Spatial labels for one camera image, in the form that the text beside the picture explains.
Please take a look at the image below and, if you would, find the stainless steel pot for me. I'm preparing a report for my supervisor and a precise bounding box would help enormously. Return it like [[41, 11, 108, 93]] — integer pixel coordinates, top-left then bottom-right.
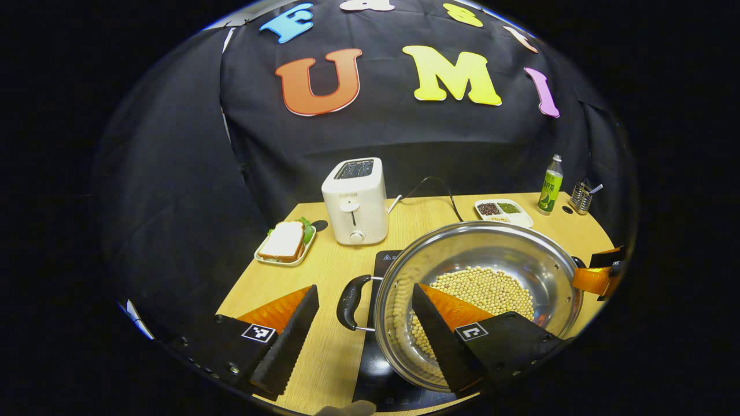
[[337, 221, 584, 393]]

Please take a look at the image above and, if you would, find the white toaster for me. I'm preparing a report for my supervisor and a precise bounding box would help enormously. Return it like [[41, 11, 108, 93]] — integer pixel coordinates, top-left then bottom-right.
[[321, 157, 389, 246]]

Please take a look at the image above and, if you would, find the white divided bean plate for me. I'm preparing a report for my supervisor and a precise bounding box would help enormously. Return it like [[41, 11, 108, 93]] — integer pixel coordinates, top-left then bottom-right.
[[474, 199, 534, 228]]

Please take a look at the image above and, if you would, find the pile of yellow soybeans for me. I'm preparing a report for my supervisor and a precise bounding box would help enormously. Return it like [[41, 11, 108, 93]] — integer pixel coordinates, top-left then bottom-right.
[[393, 266, 535, 376]]

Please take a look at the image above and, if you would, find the black induction cooktop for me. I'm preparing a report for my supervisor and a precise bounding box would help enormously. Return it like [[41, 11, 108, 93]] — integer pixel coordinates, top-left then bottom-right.
[[353, 250, 480, 412]]

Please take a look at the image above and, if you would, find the green label drink bottle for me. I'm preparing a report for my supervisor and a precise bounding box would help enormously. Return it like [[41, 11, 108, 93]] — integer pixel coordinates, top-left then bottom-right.
[[537, 154, 564, 216]]

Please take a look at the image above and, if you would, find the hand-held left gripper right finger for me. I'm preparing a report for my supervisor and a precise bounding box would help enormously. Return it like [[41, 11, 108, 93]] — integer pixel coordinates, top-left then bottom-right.
[[412, 283, 570, 399]]

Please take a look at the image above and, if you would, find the black power cable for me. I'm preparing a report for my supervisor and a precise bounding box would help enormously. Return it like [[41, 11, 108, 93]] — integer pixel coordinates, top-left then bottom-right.
[[387, 176, 464, 223]]

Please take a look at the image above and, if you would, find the white bread sandwich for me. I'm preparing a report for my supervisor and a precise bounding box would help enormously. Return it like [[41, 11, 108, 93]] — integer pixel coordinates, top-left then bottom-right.
[[258, 217, 316, 263]]

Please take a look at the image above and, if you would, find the metal wire utensil holder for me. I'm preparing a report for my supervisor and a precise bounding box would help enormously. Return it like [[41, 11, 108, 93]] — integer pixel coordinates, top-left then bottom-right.
[[569, 181, 594, 216]]

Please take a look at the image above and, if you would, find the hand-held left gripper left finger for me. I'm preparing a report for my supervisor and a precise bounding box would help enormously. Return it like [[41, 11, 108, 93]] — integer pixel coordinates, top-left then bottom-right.
[[168, 284, 320, 402]]

